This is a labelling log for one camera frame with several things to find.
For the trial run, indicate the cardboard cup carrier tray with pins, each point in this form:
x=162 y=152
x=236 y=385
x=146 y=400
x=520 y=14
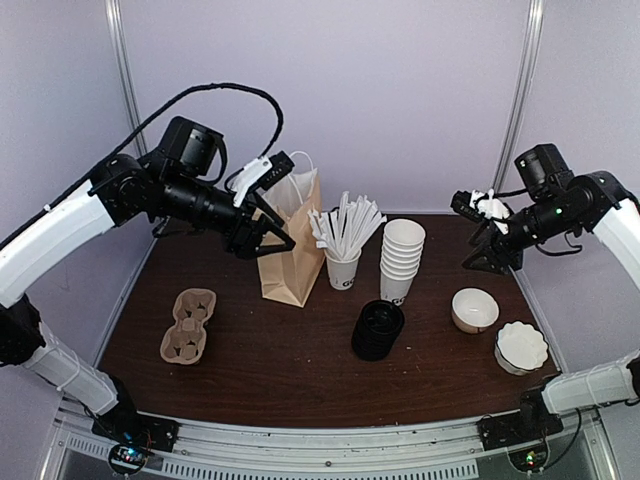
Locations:
x=185 y=341

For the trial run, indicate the brown paper bag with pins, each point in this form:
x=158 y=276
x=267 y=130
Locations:
x=289 y=277

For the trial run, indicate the paper cup holding straws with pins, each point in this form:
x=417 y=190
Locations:
x=341 y=273

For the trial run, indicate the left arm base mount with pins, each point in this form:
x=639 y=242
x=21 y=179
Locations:
x=136 y=443

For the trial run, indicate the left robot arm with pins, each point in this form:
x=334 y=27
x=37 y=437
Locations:
x=166 y=182

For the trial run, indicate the aluminium front rail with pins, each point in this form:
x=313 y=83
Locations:
x=441 y=450

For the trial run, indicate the metal wall post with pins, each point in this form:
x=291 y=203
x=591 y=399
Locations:
x=526 y=72
x=118 y=40

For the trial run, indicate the white round bowl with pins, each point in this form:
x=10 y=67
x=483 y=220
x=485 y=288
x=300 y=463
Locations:
x=474 y=310

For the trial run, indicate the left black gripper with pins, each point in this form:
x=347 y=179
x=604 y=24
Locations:
x=245 y=247

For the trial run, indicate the white scalloped bowl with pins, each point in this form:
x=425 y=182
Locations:
x=520 y=348

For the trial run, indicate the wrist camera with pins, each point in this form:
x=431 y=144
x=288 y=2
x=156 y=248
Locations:
x=479 y=206
x=263 y=172

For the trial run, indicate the bundle of wrapped straws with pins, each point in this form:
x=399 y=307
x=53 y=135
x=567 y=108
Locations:
x=343 y=231

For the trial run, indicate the right metal wall post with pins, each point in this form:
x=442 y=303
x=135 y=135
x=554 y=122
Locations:
x=526 y=72

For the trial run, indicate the stack of black lids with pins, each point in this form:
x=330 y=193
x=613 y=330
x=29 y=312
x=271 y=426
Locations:
x=377 y=328

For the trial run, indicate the left metal wall post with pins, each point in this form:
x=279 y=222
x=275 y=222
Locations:
x=118 y=40

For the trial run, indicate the stack of white paper cups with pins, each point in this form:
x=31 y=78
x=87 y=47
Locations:
x=401 y=253

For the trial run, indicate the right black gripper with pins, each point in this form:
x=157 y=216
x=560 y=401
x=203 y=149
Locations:
x=496 y=248

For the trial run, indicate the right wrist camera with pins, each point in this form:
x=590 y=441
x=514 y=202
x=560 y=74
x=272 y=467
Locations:
x=479 y=206

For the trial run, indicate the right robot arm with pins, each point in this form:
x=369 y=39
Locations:
x=568 y=205

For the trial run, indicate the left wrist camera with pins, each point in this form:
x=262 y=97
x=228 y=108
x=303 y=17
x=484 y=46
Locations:
x=263 y=172

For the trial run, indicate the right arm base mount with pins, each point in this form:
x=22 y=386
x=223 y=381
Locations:
x=526 y=440

